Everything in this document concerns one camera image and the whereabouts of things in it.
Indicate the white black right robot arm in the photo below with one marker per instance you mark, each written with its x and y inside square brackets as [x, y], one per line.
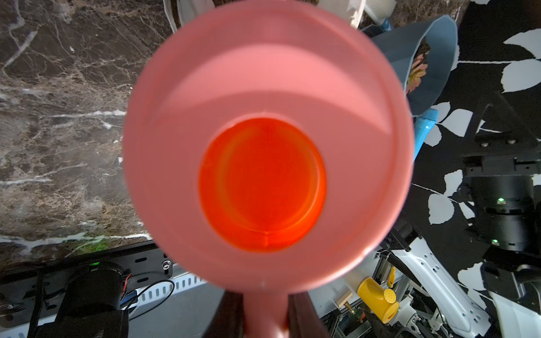
[501, 159]

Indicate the pink plastic watering can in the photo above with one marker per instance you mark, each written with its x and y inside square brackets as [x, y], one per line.
[268, 148]

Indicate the light blue cylinder tool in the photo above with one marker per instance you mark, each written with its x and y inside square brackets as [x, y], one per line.
[422, 127]

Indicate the pink succulent plant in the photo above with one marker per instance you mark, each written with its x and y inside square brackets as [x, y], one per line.
[418, 70]

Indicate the blue plastic plant pot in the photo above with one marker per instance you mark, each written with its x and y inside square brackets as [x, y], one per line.
[401, 45]

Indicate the yellow watering can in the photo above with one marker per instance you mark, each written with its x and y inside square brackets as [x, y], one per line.
[382, 302]

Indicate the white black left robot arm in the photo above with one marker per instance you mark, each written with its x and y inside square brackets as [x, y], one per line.
[91, 306]

